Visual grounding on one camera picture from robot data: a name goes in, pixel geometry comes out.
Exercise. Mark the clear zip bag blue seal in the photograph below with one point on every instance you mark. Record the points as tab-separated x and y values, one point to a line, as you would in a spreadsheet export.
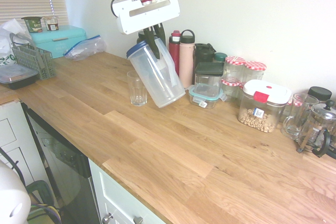
84	48

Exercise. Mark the black takeout container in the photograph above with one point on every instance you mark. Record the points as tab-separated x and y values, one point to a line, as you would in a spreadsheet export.
15	77

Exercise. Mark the glass container teal lid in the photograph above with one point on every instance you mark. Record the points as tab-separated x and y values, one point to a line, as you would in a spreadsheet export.
204	98

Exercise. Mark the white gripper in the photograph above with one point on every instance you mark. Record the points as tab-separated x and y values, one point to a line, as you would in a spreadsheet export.
147	14

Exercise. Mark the clear plastic pitcher blue lid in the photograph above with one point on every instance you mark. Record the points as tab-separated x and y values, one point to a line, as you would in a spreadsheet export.
157	85

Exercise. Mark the clear container black lid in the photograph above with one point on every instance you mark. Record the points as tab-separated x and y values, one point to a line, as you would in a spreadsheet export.
208	68

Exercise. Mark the grey cutlery basket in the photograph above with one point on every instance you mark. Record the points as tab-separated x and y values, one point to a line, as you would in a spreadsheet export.
36	62

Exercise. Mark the white kitchen cabinet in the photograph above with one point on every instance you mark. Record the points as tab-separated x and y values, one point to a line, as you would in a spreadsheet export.
115	197

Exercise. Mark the white brown yogurt cup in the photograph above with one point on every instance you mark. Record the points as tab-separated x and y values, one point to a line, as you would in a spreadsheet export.
51	23

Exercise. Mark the black dishwasher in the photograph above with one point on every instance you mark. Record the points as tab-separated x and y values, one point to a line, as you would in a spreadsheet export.
65	161

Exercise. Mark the white side cabinet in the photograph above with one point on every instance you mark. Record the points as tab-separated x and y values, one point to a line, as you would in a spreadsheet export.
15	140

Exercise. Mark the white plastic bag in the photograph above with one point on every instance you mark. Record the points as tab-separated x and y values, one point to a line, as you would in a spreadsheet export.
10	37

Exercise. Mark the green oatmeal cup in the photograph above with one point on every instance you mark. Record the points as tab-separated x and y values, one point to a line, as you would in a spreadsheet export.
32	24

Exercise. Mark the glass French press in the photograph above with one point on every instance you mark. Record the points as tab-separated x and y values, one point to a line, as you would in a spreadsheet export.
319	127

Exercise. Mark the silver cabinet knob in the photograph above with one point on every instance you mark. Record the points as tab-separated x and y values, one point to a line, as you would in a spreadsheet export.
107	218

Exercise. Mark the black shaker bottle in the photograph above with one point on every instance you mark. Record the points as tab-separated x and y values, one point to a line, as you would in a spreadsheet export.
202	53

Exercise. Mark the pink water bottle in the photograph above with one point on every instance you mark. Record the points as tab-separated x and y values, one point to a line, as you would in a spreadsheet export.
186	64

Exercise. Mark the red checkered lid jar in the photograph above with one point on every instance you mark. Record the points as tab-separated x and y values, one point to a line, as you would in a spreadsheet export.
235	62
254	68
241	89
230	87
296	104

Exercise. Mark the clear drinking glass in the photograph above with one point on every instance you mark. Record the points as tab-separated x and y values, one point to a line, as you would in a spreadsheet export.
136	95

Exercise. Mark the teal bread box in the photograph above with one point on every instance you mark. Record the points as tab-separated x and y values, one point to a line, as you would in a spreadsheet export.
57	40

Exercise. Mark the black lid jar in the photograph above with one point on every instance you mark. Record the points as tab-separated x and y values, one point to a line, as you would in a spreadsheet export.
319	93

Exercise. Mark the clear glass mug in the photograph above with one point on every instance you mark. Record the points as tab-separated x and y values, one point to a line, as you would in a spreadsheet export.
296	121

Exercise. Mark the green lid jar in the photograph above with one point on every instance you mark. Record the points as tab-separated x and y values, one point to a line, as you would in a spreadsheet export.
220	56

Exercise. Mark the red water bottle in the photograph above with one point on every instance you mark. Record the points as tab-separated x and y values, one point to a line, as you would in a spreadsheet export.
173	53

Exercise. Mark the cereal container white lid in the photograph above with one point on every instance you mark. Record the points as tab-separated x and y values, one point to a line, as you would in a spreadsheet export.
262	108

